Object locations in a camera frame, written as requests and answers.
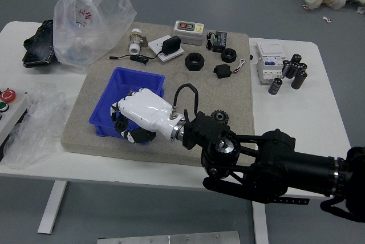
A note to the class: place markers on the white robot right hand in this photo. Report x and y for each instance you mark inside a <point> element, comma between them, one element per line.
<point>145,110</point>

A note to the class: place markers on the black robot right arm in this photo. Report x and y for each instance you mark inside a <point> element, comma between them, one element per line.
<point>273,158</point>

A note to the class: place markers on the big black hex nut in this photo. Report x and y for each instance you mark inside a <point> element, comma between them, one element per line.
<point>188,64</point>

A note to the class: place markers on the small black hex nut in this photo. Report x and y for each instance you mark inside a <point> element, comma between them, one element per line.
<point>225,57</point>

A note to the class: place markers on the grey push-button control box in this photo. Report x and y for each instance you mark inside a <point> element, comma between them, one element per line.
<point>14,118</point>

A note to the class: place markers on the grey-brown felt mat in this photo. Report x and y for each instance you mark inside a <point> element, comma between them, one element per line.
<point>171,90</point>

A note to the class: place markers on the blue plastic bin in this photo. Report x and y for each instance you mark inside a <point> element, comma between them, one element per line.
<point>119,77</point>

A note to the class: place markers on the black power adapter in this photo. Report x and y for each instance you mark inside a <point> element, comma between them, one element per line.
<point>171,45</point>

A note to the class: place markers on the brass valve white ends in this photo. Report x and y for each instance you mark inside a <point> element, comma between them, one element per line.
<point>134,40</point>

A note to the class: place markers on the black toothed gear wheel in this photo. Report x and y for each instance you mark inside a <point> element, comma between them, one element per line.
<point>221,116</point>

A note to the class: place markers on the black module green print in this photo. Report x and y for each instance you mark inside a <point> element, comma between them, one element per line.
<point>219,41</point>

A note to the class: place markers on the clear plastic bag red print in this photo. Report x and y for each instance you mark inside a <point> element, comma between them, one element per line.
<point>74,33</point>

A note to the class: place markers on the crumpled clear plastic bag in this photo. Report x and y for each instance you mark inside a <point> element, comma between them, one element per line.
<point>34,124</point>

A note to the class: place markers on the black flat pouch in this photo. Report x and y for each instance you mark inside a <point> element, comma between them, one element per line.
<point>38,47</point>

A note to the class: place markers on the white circuit breaker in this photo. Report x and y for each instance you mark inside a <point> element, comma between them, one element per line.
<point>266,68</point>

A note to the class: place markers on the black cylindrical capacitor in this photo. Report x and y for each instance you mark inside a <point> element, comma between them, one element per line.
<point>303,66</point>
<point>296,59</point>
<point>286,68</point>
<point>299,80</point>
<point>292,70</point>
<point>275,87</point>

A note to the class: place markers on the white table leg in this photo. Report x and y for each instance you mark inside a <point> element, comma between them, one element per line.
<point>51,209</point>
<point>260,224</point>

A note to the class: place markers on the red round push button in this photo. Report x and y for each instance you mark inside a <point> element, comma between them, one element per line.
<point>7,95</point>

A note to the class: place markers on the green round push button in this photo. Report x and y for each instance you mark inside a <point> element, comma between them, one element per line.
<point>3,106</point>

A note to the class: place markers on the black table height controller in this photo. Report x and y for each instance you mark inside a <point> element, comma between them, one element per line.
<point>293,200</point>

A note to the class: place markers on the small white paper scrap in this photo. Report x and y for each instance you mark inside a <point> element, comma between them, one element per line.
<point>326,19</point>

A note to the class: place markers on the white wall socket plate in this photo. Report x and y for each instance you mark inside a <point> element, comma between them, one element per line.
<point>155,46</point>

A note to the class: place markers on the grey switch box red button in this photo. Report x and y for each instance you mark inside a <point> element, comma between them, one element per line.
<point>188,34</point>

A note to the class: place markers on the grey metal base plate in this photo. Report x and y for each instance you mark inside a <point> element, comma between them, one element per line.
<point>171,239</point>

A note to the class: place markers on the white wall switch panel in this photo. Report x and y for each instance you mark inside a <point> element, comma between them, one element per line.
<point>271,48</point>

